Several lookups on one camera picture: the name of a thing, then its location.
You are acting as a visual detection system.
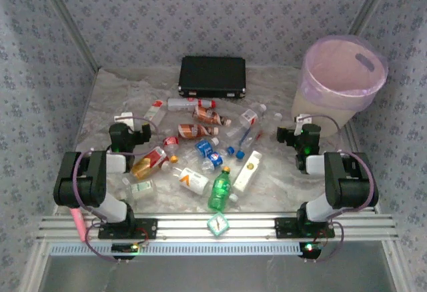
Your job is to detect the small clear bottle red-white label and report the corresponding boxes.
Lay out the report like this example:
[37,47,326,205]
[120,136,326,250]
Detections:
[143,100,167,123]

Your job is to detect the orange tea bottle red label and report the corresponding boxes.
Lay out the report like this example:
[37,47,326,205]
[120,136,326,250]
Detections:
[130,147,169,181]

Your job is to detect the cola bottle red label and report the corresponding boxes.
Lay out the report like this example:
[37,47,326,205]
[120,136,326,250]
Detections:
[162,136,180,165]

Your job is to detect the clear bottle blue cap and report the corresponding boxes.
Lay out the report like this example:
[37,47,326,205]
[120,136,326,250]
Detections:
[236,124,264,160]

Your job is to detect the clear water bottle red-white label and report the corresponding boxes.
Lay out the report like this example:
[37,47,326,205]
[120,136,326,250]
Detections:
[226,103,268,138]

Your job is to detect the brown coffee drink bottle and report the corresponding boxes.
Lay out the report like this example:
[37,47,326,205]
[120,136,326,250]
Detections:
[177,123,220,139]
[192,105,232,127]

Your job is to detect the clear bottle green-white label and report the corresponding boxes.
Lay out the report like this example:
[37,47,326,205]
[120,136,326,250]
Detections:
[121,177,158,203]

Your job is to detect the white bottle gold emblem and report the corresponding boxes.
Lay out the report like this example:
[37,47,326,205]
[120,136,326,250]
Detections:
[230,150,262,203]

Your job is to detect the blue label bottle white cap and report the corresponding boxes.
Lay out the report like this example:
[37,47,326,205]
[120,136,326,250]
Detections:
[185,137,220,159]

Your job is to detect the beige waste bin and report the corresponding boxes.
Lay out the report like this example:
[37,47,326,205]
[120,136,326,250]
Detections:
[291,35,390,139]

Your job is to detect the purple plastic bin liner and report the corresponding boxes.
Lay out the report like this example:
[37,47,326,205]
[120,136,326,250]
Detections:
[298,35,390,111]

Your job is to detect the small clear bottle white cap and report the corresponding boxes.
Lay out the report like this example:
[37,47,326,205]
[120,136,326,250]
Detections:
[266,113,285,130]

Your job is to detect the white label bottle red cap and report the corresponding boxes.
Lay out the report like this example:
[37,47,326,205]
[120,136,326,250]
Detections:
[166,97,217,111]

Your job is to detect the white label bottle orange chevron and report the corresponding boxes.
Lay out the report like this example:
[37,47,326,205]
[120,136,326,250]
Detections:
[163,165,210,195]

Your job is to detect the green bottle yellow cap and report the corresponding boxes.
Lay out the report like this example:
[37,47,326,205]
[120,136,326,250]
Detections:
[207,167,233,212]

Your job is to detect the black hard case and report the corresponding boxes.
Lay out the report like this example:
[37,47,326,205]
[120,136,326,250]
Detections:
[178,55,247,99]

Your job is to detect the pink marker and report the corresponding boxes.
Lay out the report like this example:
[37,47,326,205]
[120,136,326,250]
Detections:
[69,207,87,242]

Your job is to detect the teal square clock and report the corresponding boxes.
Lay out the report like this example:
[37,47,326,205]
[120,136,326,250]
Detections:
[206,212,230,238]

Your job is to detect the small circuit board with LED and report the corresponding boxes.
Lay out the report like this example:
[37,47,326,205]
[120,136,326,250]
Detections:
[111,243,140,253]
[299,241,324,260]

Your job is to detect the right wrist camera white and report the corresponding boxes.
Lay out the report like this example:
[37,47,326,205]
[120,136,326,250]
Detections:
[294,114,313,133]

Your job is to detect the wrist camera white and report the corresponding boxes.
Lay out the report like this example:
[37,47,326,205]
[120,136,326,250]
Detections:
[113,111,135,129]
[294,114,313,133]

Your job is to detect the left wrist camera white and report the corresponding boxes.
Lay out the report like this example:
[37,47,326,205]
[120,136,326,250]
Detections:
[113,111,135,129]

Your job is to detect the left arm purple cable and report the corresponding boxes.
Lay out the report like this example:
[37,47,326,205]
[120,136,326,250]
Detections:
[71,115,159,263]

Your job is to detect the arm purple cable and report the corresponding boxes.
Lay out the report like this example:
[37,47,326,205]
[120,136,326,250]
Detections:
[302,114,380,263]
[71,115,159,263]

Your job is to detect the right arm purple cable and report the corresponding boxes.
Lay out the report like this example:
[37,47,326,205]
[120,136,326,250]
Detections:
[302,114,380,263]

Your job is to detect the aluminium mounting rail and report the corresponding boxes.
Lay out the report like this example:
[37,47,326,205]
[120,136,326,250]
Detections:
[36,213,400,241]

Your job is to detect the aluminium corner post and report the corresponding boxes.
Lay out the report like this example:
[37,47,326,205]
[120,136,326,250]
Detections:
[35,0,101,71]
[348,0,400,36]

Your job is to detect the grey slotted cable duct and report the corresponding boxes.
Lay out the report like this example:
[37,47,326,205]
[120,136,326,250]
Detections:
[49,241,301,256]

